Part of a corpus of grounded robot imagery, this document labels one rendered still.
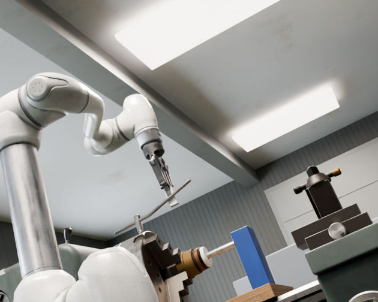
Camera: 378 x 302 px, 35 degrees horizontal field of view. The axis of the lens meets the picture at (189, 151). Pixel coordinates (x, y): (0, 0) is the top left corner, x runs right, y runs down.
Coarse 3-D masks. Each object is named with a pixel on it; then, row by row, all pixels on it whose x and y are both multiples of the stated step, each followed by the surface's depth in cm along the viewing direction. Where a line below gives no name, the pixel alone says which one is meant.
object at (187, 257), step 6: (186, 252) 192; (192, 252) 192; (198, 252) 190; (186, 258) 190; (192, 258) 189; (198, 258) 189; (180, 264) 191; (186, 264) 189; (192, 264) 189; (198, 264) 189; (204, 264) 189; (180, 270) 191; (186, 270) 189; (192, 270) 189; (198, 270) 190; (204, 270) 192; (192, 276) 191
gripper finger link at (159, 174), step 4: (156, 160) 205; (156, 164) 205; (152, 168) 205; (156, 168) 205; (160, 168) 205; (156, 172) 205; (160, 172) 204; (156, 176) 205; (160, 176) 204; (160, 180) 204; (164, 180) 204; (160, 184) 204
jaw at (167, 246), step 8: (136, 240) 193; (144, 240) 192; (152, 240) 190; (160, 240) 193; (152, 248) 190; (160, 248) 190; (168, 248) 190; (176, 248) 194; (152, 256) 191; (160, 256) 191; (168, 256) 191; (176, 256) 191; (160, 264) 192; (168, 264) 192
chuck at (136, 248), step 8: (144, 232) 195; (152, 232) 202; (128, 240) 195; (128, 248) 189; (136, 248) 187; (144, 248) 188; (136, 256) 185; (144, 256) 185; (144, 264) 182; (152, 264) 189; (152, 272) 186; (152, 280) 182; (160, 280) 188; (160, 288) 185; (160, 296) 182; (184, 296) 202
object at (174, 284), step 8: (184, 272) 190; (168, 280) 191; (176, 280) 189; (184, 280) 189; (192, 280) 191; (168, 288) 189; (176, 288) 188; (184, 288) 187; (168, 296) 187; (176, 296) 186
